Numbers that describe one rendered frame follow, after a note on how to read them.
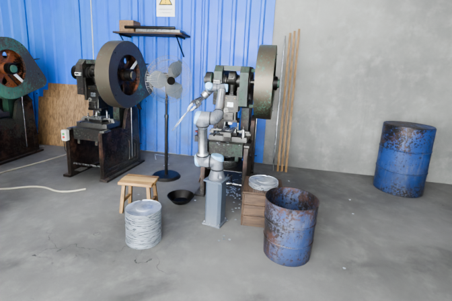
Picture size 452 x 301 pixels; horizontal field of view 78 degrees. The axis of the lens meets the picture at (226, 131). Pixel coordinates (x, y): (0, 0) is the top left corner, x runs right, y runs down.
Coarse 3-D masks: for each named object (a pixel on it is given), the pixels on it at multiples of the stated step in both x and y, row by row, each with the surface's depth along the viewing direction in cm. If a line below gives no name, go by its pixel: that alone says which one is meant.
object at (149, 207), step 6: (132, 204) 237; (138, 204) 238; (144, 204) 237; (150, 204) 239; (156, 204) 240; (132, 210) 227; (138, 210) 227; (144, 210) 227; (150, 210) 229; (156, 210) 229; (138, 216) 219
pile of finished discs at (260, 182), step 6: (252, 180) 276; (258, 180) 275; (264, 180) 276; (270, 180) 278; (276, 180) 279; (252, 186) 268; (258, 186) 264; (264, 186) 262; (270, 186) 263; (276, 186) 268
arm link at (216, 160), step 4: (212, 156) 254; (216, 156) 253; (220, 156) 255; (212, 160) 254; (216, 160) 252; (220, 160) 253; (212, 164) 254; (216, 164) 253; (220, 164) 254; (212, 168) 256; (216, 168) 254; (220, 168) 255
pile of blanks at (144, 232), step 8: (128, 216) 223; (144, 216) 221; (152, 216) 223; (160, 216) 232; (128, 224) 223; (136, 224) 220; (144, 224) 221; (152, 224) 226; (160, 224) 236; (128, 232) 224; (136, 232) 221; (144, 232) 222; (152, 232) 226; (160, 232) 236; (128, 240) 226; (136, 240) 223; (144, 240) 223; (152, 240) 227; (160, 240) 237; (136, 248) 226; (144, 248) 225
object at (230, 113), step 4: (228, 96) 318; (232, 96) 318; (236, 96) 317; (228, 100) 319; (232, 100) 318; (236, 100) 318; (224, 104) 321; (228, 104) 320; (232, 104) 319; (224, 108) 322; (228, 108) 321; (232, 108) 320; (224, 112) 323; (228, 112) 320; (232, 112) 321; (236, 112) 322; (224, 116) 324; (228, 116) 320; (232, 116) 318; (236, 116) 325
